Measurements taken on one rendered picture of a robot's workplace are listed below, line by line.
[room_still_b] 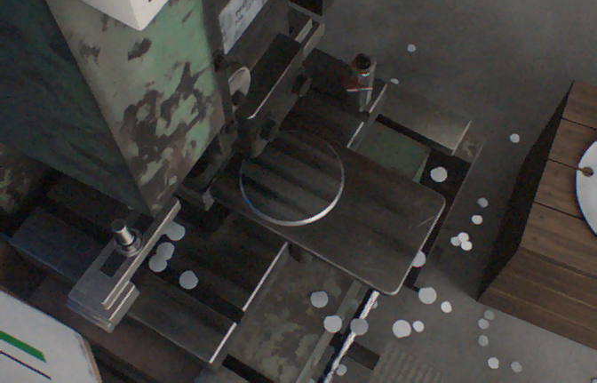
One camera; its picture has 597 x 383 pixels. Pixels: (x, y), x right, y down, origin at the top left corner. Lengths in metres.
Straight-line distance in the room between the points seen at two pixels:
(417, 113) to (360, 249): 0.31
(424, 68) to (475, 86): 0.14
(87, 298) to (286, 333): 0.25
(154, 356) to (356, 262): 0.31
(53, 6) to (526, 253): 1.12
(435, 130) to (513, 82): 0.88
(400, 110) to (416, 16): 0.95
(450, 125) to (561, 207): 0.39
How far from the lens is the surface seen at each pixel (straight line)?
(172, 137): 0.50
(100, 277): 0.86
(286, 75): 0.70
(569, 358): 1.68
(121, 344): 0.98
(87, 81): 0.38
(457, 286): 1.66
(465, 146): 1.08
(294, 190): 0.84
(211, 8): 0.49
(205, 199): 0.86
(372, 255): 0.82
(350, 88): 0.91
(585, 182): 1.42
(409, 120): 1.06
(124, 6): 0.31
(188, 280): 0.89
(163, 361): 0.96
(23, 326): 1.16
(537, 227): 1.36
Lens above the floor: 1.55
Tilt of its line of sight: 65 degrees down
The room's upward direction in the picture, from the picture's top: straight up
